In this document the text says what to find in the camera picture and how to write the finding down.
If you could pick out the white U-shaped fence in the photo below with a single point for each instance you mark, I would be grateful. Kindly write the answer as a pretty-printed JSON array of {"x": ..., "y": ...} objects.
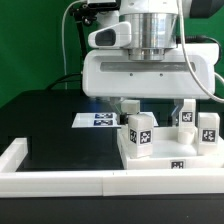
[{"x": 101, "y": 183}]

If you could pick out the white marker plate with tags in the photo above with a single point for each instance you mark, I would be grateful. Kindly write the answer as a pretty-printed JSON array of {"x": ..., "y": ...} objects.
[{"x": 96, "y": 120}]

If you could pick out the white square tabletop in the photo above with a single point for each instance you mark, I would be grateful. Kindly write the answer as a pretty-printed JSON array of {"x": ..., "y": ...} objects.
[{"x": 168, "y": 153}]

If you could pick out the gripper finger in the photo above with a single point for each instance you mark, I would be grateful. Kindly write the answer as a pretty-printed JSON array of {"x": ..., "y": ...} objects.
[
  {"x": 118, "y": 110},
  {"x": 176, "y": 111}
]

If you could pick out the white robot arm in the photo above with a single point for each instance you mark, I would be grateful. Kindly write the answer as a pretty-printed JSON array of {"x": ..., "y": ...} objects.
[{"x": 162, "y": 23}]

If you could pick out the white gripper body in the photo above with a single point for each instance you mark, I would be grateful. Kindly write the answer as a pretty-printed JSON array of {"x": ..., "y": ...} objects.
[{"x": 181, "y": 72}]

